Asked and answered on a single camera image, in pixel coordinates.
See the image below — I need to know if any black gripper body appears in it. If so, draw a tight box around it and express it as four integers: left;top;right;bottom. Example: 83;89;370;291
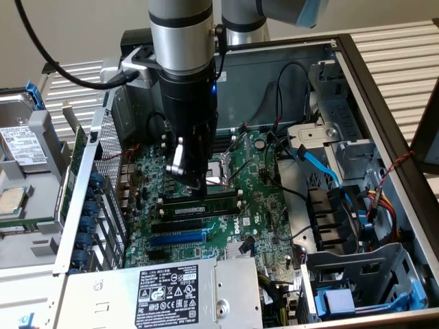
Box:
158;60;220;166

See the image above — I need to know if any green RAM stick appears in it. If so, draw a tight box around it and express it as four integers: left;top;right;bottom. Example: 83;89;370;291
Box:
0;219;39;236
159;195;241;218

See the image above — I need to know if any RAM slot with white latches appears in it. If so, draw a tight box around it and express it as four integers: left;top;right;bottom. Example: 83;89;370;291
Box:
157;190;244;206
156;202;246;222

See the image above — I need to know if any CPU socket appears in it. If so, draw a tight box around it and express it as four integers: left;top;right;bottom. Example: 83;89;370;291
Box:
205;150;238;193

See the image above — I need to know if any metal locking lever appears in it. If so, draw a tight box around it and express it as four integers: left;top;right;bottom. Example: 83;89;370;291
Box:
226;159;253;182

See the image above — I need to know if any open metal PC case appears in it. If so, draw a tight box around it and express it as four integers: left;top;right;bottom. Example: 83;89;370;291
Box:
53;32;439;329

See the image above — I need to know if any black box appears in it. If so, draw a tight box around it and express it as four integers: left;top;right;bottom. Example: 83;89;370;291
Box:
120;29;155;56

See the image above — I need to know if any blue expansion slot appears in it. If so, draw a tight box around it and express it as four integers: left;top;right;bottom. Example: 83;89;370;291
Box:
149;224;216;247

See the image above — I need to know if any blue expansion card retainer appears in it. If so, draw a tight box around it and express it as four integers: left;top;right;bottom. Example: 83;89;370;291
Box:
70;171;106;275

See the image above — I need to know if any green motherboard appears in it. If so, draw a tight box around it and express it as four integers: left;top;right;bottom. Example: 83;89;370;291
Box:
122;128;301;275

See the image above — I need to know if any silver finned heatsink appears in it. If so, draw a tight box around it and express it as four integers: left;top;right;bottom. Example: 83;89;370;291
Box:
224;239;257;260

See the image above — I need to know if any grey parts rack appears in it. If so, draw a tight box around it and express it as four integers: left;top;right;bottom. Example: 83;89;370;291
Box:
0;109;75;270

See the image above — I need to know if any silver power supply unit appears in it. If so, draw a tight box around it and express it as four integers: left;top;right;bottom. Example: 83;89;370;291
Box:
63;256;264;329

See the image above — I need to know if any hard disk with blue carrier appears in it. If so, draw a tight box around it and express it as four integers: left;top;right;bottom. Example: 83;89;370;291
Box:
0;80;49;172

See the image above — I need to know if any silver CPU chip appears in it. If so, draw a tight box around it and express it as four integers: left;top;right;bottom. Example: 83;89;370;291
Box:
0;186;29;217

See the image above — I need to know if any blue disk carrier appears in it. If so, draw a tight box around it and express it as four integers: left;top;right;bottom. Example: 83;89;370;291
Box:
314;279;429;321

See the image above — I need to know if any large metal disk bay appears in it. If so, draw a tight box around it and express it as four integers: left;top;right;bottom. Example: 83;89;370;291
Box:
300;242;431;325

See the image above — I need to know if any small blue plastic piece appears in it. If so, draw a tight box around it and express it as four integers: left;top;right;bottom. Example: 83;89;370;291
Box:
19;312;36;329

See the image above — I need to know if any dark box beside case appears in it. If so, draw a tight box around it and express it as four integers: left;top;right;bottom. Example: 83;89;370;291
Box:
410;77;439;175

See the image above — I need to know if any short black looped cable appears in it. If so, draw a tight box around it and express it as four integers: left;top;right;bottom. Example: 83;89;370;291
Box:
146;111;169;145

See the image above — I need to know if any red black twisted wire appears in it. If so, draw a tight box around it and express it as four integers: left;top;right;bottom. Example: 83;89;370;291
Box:
368;150;416;220
102;143;142;193

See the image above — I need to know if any black camera cable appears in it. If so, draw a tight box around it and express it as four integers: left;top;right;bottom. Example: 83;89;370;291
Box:
13;0;140;90

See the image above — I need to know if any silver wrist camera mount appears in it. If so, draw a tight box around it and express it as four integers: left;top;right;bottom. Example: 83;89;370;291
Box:
118;46;162;92

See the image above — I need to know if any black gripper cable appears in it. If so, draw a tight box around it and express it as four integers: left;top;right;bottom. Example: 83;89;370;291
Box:
209;23;229;69

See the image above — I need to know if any light grey bracket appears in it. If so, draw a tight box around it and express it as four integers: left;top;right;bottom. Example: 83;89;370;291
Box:
99;58;123;85

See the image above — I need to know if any thin black wire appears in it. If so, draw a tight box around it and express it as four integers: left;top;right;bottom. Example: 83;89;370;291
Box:
275;61;311;134

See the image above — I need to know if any thick black cable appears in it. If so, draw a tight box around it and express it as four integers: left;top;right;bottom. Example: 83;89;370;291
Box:
265;132;309;204

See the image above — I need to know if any blue SATA wire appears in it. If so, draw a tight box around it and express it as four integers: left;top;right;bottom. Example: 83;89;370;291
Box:
294;143;375;232

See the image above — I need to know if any yellow red power wire bundle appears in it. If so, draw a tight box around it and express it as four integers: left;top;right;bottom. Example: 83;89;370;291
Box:
356;190;405;247

